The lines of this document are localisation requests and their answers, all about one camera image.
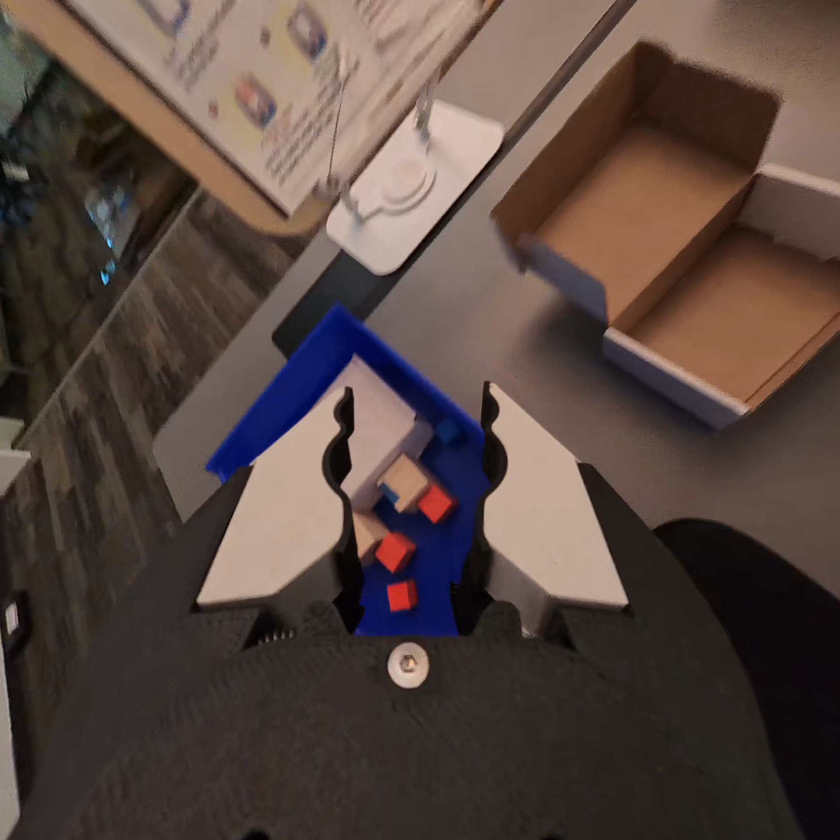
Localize small closed white box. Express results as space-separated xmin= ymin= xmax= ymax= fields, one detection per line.
xmin=311 ymin=354 xmax=434 ymax=509

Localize open printed booklet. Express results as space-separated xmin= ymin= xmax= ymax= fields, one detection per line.
xmin=66 ymin=0 xmax=490 ymax=217

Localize white sign stand base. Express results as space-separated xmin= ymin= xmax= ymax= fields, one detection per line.
xmin=326 ymin=79 xmax=506 ymax=277

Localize blue glowing device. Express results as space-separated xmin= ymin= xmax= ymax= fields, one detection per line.
xmin=85 ymin=187 xmax=135 ymax=286

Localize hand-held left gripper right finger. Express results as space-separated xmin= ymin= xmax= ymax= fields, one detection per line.
xmin=461 ymin=381 xmax=631 ymax=637

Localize black table mat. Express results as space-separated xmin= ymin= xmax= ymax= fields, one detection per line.
xmin=272 ymin=248 xmax=395 ymax=361

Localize wooden cube with blue tape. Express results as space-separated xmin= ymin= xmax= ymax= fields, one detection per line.
xmin=377 ymin=456 xmax=431 ymax=514

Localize plain wooden cube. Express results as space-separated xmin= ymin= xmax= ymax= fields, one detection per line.
xmin=352 ymin=512 xmax=388 ymax=563

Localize white cardboard box with lid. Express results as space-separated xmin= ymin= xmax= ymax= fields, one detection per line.
xmin=491 ymin=41 xmax=840 ymax=431

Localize black mesh pad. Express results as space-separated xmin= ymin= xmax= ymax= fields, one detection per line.
xmin=656 ymin=518 xmax=840 ymax=840

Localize blue plastic bin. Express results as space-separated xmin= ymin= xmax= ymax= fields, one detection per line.
xmin=205 ymin=303 xmax=493 ymax=637

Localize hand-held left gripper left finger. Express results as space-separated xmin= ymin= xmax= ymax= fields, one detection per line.
xmin=196 ymin=386 xmax=366 ymax=623

